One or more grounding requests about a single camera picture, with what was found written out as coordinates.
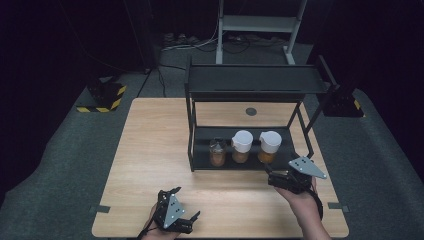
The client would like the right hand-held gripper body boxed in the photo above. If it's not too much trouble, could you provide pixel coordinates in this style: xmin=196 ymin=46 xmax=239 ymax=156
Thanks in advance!
xmin=268 ymin=156 xmax=328 ymax=194

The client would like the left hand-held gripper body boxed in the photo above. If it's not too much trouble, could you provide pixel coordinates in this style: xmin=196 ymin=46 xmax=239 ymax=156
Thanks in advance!
xmin=153 ymin=190 xmax=194 ymax=234

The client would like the white lid spice jar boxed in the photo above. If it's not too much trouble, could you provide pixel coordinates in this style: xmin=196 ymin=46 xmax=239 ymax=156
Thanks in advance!
xmin=258 ymin=130 xmax=283 ymax=164
xmin=231 ymin=129 xmax=254 ymax=164

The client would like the silver lid spice jar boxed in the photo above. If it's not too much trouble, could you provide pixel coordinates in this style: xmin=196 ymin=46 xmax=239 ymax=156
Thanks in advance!
xmin=208 ymin=138 xmax=228 ymax=167

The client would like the black two-tier metal rack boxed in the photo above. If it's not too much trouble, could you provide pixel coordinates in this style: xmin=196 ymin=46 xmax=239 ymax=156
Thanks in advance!
xmin=184 ymin=54 xmax=339 ymax=174

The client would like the person's left hand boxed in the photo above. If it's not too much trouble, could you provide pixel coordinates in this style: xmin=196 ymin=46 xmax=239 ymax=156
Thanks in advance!
xmin=143 ymin=204 xmax=181 ymax=240

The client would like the person's right hand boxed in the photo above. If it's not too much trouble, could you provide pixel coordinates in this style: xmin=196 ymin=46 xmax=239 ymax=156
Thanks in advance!
xmin=274 ymin=178 xmax=323 ymax=219

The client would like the grey tape strip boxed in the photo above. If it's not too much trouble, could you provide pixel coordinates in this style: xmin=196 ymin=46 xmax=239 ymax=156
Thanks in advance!
xmin=327 ymin=202 xmax=350 ymax=213
xmin=89 ymin=204 xmax=111 ymax=214

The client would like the yellow black striped floor base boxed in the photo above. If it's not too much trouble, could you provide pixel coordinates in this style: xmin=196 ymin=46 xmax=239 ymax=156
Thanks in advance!
xmin=322 ymin=84 xmax=365 ymax=118
xmin=76 ymin=78 xmax=128 ymax=114

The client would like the grey metal stand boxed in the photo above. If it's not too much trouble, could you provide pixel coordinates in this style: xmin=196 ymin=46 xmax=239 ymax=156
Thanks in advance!
xmin=215 ymin=0 xmax=308 ymax=66

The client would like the power strip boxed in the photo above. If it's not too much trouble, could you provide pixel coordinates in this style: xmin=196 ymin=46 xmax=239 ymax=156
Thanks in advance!
xmin=163 ymin=32 xmax=201 ymax=46

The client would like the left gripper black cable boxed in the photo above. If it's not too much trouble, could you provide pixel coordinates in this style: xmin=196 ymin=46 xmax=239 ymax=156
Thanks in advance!
xmin=137 ymin=213 xmax=158 ymax=240

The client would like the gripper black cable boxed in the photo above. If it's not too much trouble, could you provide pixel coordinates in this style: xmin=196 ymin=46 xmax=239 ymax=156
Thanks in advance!
xmin=308 ymin=186 xmax=324 ymax=221
xmin=137 ymin=213 xmax=158 ymax=240

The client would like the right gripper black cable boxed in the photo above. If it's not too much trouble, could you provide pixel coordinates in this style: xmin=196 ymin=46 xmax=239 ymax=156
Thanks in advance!
xmin=308 ymin=186 xmax=324 ymax=221

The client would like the black floor cable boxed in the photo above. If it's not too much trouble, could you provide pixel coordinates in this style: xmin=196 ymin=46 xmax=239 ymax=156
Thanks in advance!
xmin=157 ymin=65 xmax=168 ymax=98

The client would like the black cable bundle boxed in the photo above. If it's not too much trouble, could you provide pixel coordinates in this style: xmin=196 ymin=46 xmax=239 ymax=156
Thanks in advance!
xmin=222 ymin=34 xmax=288 ymax=55

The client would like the white cable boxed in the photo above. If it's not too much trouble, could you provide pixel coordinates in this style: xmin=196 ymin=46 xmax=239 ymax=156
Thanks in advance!
xmin=163 ymin=19 xmax=222 ymax=52

